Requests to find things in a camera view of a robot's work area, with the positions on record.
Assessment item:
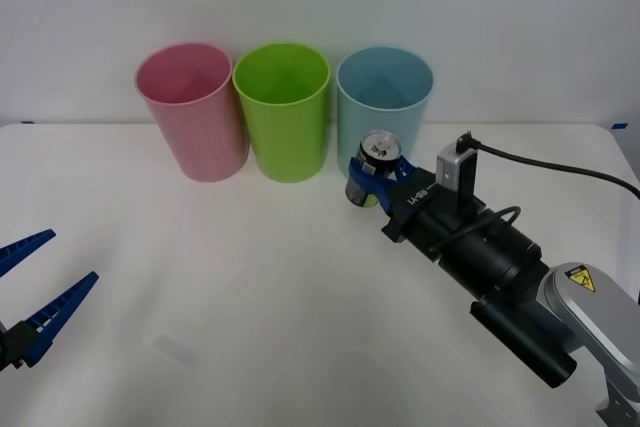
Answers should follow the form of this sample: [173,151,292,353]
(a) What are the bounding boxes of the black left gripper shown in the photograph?
[0,229,100,374]

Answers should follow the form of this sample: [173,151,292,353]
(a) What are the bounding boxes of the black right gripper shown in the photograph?
[347,156,487,259]

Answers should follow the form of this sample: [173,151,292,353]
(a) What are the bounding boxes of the black drink can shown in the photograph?
[344,130,403,209]

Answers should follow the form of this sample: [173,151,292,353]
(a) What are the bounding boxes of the pale blue plastic waste bin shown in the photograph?
[335,45,434,179]

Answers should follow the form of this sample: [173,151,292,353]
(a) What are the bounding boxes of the green plastic waste bin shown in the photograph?
[231,42,332,183]

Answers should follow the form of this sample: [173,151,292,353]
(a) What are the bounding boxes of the pink plastic waste bin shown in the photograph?
[133,42,250,183]

